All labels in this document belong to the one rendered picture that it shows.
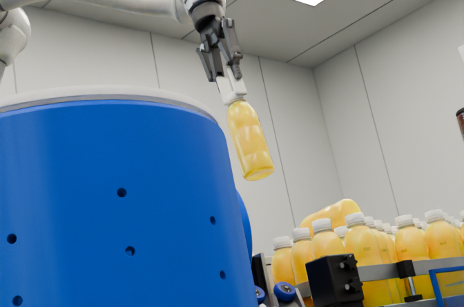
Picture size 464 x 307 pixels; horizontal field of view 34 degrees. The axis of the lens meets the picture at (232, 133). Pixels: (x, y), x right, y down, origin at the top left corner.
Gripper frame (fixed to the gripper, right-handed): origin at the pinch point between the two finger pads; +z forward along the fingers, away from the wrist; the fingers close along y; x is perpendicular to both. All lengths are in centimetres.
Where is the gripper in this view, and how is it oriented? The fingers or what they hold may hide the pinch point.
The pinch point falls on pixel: (231, 86)
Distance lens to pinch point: 166.3
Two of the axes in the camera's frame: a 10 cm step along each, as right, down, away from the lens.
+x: 8.0, -0.1, 6.0
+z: 2.9, 8.8, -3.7
